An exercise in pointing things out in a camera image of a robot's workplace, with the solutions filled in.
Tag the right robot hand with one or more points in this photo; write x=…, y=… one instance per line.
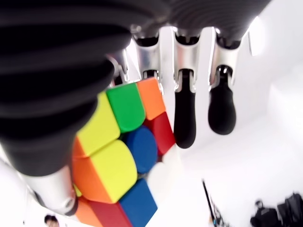
x=52, y=82

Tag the multicoloured Rubik's cube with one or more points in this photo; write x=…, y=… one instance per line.
x=113, y=163

